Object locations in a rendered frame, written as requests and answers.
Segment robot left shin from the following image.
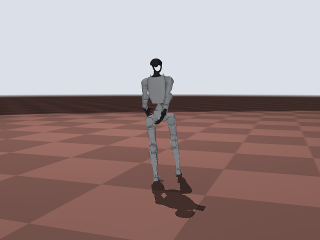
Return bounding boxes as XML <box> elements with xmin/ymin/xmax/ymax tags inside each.
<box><xmin>149</xmin><ymin>146</ymin><xmax>158</xmax><ymax>177</ymax></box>

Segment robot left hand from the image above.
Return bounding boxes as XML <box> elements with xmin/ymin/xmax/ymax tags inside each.
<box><xmin>143</xmin><ymin>108</ymin><xmax>153</xmax><ymax>116</ymax></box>

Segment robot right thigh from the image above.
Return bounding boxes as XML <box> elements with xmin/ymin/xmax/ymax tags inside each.
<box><xmin>165</xmin><ymin>113</ymin><xmax>178</xmax><ymax>148</ymax></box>

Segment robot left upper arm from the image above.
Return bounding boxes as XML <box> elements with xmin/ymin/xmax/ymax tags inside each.
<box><xmin>141</xmin><ymin>78</ymin><xmax>149</xmax><ymax>100</ymax></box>

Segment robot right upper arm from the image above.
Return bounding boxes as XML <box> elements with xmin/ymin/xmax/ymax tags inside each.
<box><xmin>164</xmin><ymin>76</ymin><xmax>174</xmax><ymax>98</ymax></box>

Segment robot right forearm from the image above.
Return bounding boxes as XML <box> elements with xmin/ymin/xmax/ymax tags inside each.
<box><xmin>161</xmin><ymin>93</ymin><xmax>173</xmax><ymax>113</ymax></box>

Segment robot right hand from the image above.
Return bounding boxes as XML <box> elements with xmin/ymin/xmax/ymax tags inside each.
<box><xmin>154</xmin><ymin>108</ymin><xmax>167</xmax><ymax>125</ymax></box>

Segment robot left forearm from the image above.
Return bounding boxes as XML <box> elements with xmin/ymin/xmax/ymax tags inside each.
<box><xmin>142</xmin><ymin>94</ymin><xmax>148</xmax><ymax>110</ymax></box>

